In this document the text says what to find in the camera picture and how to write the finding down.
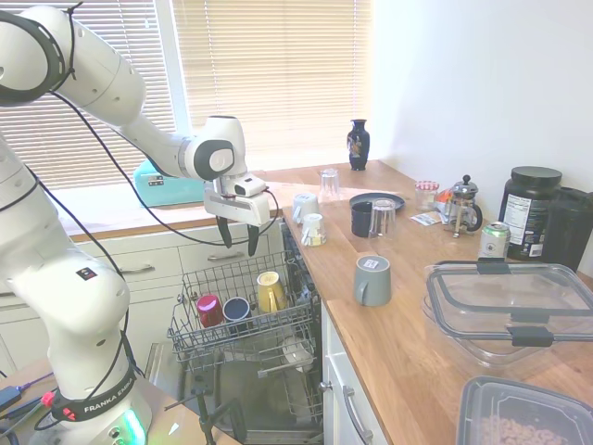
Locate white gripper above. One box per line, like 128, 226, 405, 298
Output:
203, 173, 271, 258

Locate yellow mug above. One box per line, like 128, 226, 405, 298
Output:
256, 271, 289, 315

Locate navy blue mug white rim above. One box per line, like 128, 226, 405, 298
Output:
221, 297, 254, 326

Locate plain white mug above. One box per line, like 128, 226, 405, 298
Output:
291, 192, 322, 225

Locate white mug with print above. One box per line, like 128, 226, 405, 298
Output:
300, 212, 329, 248

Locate red mug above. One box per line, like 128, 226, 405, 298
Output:
196, 294, 223, 329

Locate dark navy mug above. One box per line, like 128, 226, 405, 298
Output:
349, 200, 374, 238

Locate grey mug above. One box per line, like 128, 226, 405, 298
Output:
353, 254, 392, 308

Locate open dishwasher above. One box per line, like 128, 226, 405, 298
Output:
143, 216, 326, 445

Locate white counter cabinet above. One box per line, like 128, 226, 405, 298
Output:
320, 300, 390, 445

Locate teal bread box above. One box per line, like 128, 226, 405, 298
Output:
132, 157, 208, 209

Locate clear drinking glass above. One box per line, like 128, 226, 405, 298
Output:
318, 167, 343, 204
368, 197, 397, 241

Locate white bowl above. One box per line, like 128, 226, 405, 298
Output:
281, 335, 317, 365

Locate dark blue painted vase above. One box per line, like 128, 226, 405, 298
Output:
347, 119, 372, 172

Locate narrow window blind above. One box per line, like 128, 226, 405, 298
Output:
170, 0, 374, 161

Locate dark blue plate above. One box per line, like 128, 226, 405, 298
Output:
348, 191, 408, 216

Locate wide window blind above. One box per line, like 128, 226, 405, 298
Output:
0, 0, 180, 192

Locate glass jar red checked lid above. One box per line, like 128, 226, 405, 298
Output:
413, 179, 440, 212

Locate orange snack packet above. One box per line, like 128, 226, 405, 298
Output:
432, 188, 458, 220

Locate glass French press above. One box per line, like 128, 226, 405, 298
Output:
441, 173, 485, 239

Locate white and green can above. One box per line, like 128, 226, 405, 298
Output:
477, 221, 512, 261

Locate clear storage box grey clips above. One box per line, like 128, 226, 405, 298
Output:
421, 260, 593, 370

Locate black protein powder tub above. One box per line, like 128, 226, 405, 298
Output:
498, 165, 564, 262

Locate grey plastic food container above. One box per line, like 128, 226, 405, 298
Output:
455, 375, 593, 445

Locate black plastic container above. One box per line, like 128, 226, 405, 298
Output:
540, 185, 593, 274

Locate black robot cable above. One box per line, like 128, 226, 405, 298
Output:
0, 0, 284, 445

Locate grey wire dishwasher rack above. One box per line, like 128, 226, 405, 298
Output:
166, 250, 322, 377

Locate lower wire dishwasher rack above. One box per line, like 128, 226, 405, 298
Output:
257, 360, 325, 426

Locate black camera clamp stand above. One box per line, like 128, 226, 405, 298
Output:
163, 373, 249, 445

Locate silver cabinet bar handle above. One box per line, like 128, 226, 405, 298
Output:
341, 385, 374, 444

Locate purple cable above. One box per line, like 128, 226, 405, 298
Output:
0, 370, 57, 393

